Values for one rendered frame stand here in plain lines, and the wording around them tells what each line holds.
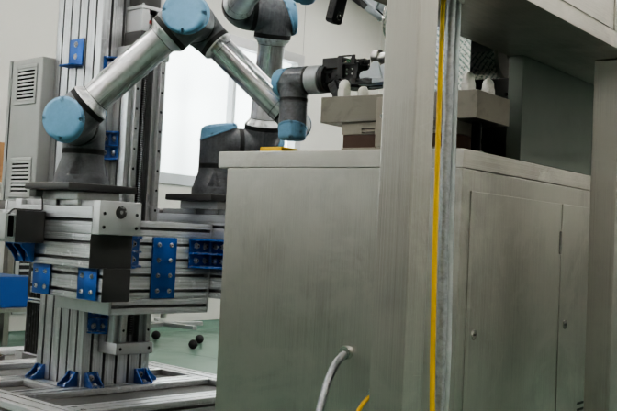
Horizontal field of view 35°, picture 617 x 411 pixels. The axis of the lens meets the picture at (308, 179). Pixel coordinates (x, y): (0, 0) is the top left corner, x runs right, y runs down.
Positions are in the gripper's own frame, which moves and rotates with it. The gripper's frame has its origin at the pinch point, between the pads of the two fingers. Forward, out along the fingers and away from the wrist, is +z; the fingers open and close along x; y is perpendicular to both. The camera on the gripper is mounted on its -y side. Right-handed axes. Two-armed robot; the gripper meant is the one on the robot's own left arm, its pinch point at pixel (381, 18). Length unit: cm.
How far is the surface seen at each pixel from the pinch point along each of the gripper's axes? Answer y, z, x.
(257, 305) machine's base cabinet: -63, 38, -30
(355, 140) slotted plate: -20.1, 28.8, -23.3
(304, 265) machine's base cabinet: -47, 41, -30
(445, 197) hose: -4, 72, -60
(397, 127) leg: 5, 68, -82
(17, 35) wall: -181, -304, 154
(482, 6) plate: 24, 48, -48
